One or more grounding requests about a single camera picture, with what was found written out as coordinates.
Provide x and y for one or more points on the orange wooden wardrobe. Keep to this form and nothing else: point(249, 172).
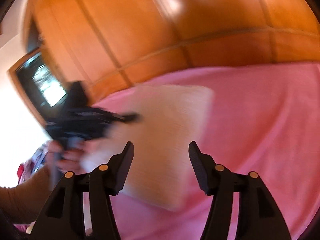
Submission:
point(112, 44)

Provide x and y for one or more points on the pink bed sheet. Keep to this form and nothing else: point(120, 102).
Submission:
point(262, 118)

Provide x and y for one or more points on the person's left hand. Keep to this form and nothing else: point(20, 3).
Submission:
point(64, 160)

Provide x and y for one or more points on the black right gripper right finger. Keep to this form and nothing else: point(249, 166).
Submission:
point(259, 216)

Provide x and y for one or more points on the brown sleeved left forearm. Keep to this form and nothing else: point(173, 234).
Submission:
point(23, 203)

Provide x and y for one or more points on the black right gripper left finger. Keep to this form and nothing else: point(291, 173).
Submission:
point(80, 207)

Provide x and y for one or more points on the white knitted sock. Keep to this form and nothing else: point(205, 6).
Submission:
point(170, 117)

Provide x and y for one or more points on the fingers of the black left gripper seen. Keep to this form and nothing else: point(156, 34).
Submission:
point(125, 118)

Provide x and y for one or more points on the dark framed doorway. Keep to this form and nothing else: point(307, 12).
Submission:
point(38, 82)

